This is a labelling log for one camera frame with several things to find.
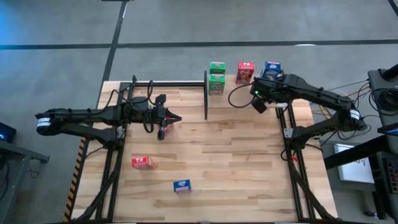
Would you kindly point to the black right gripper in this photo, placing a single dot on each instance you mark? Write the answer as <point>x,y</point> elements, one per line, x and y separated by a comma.
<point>273,87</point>

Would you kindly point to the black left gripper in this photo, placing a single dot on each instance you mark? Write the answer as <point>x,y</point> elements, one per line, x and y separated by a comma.
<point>160,115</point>

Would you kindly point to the blue Frosted Flakes cereal box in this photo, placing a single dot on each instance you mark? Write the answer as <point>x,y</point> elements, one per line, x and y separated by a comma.
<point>182,186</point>
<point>271,67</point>

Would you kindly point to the green Apple Jacks cereal box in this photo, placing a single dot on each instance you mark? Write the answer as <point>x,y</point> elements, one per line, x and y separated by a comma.
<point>217,68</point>
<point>216,85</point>

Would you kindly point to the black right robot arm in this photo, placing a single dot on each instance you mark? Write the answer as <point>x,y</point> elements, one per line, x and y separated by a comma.
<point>326,96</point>

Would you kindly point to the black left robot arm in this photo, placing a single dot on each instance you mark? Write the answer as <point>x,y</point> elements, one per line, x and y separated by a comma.
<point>77,116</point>

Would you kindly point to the grey metal mounting plate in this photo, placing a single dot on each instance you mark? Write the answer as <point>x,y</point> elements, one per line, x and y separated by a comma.
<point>120,133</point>
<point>288,133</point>

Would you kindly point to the black operator desk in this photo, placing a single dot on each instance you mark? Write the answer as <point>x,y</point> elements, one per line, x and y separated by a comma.
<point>377,81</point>

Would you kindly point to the white sheet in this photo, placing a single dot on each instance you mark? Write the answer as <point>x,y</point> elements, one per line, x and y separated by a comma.
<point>354,165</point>

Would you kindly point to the yellow black hazard tape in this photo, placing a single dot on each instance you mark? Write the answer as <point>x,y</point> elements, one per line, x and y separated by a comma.
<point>74,180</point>

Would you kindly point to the computer monitor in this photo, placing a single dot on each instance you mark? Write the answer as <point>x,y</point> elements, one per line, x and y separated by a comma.
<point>390,130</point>

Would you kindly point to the black computer keyboard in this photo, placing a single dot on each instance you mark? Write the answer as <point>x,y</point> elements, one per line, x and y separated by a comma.
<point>393,174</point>

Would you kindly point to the grey metal table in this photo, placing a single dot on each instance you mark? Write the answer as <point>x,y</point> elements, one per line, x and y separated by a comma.
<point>21,152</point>

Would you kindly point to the black device with blue light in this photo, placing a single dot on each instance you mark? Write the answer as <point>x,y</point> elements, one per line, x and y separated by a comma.
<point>7,132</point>

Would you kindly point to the black aluminium rig frame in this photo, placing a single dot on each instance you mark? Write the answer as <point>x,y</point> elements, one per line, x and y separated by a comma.
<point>174,84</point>

